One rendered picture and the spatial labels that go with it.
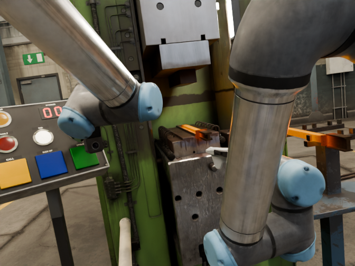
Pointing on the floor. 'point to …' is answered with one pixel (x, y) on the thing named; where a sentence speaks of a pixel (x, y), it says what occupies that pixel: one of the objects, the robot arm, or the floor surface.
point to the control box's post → (59, 227)
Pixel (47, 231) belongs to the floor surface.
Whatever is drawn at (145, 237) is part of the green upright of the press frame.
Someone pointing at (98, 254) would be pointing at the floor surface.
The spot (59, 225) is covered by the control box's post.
